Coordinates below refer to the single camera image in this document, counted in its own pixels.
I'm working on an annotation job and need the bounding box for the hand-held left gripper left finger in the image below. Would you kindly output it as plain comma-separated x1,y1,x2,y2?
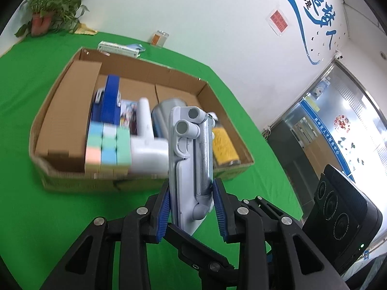
41,182,170,290

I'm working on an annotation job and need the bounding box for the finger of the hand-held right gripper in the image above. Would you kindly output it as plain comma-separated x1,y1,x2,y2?
240,196,306,236
165,222,236,271

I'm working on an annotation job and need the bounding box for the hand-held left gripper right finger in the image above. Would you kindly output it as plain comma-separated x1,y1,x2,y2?
212,178,350,290

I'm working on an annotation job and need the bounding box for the grey folding phone stand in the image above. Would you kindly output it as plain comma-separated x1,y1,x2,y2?
168,106,216,236

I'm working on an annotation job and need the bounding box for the white hand-held fan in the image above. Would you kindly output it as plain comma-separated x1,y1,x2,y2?
130,97,170,177

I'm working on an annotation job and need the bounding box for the yellow can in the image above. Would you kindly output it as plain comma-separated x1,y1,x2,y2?
212,127,241,167

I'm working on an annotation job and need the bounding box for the pastel cube puzzle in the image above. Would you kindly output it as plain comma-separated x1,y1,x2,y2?
85,122,133,174

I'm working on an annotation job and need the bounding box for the silver metal can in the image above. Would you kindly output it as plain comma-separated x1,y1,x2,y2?
150,98,188,141

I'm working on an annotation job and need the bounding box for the colourful printed box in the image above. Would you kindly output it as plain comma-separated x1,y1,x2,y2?
119,100,140,135

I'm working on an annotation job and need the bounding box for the blue case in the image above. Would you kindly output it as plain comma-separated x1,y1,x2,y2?
91,74,123,127

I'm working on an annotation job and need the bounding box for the brown cardboard box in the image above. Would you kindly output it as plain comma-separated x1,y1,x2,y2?
29,47,255,192

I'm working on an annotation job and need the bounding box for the glass door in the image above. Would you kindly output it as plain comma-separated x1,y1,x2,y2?
261,59,387,260

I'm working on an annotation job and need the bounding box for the white and blue packet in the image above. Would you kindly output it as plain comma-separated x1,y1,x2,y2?
97,41,146,57

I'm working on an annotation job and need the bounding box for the small orange glass jar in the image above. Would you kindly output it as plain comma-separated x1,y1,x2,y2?
151,30,169,47

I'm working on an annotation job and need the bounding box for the yellow flat packet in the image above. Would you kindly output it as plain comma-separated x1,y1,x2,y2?
73,23,99,35

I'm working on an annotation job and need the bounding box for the small potted green plant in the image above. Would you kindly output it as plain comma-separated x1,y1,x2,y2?
15,0,89,38

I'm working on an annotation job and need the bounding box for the red wall sign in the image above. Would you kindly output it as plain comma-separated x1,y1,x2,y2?
265,6,291,37

